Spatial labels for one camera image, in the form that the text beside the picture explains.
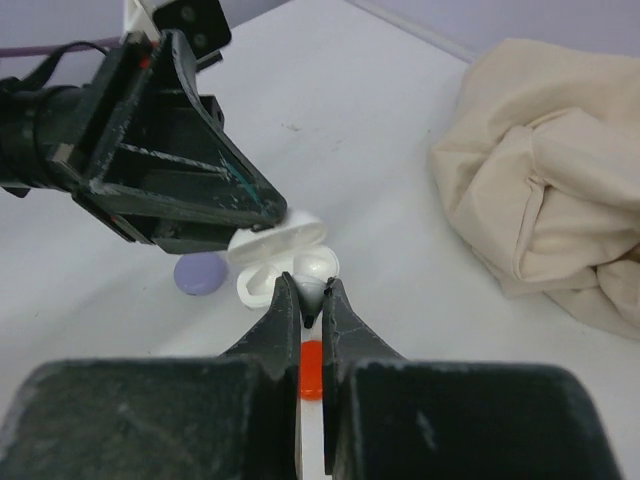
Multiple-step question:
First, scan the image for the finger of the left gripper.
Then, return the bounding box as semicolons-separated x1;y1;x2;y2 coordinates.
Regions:
74;182;265;255
119;30;287;225

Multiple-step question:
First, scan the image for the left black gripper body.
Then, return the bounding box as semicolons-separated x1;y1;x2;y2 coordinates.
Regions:
47;33;165;240

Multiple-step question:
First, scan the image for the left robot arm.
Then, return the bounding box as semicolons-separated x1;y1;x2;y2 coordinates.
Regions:
1;30;287;254

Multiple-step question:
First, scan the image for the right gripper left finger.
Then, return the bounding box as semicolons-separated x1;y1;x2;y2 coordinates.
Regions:
221;273;301;380

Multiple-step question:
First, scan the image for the white earbud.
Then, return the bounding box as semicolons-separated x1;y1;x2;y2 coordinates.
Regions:
293;274;326;329

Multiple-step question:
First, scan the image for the white charging case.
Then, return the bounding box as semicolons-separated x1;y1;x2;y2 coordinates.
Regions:
227;209;340;310

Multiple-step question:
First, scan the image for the purple charging case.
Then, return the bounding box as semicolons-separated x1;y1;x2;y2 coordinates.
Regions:
173;252;228;296

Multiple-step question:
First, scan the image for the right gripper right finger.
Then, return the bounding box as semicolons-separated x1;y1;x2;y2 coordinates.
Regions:
322;278;403;473

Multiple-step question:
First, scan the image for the beige crumpled cloth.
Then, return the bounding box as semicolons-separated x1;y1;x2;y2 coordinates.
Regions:
430;39;639;339

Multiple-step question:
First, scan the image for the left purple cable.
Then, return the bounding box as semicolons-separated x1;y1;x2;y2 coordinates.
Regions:
0;37;126;61

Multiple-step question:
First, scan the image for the red charging case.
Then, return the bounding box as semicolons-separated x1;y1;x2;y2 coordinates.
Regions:
299;340;323;401

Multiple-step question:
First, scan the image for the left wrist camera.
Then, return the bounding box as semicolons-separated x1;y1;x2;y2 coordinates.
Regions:
123;0;232;71

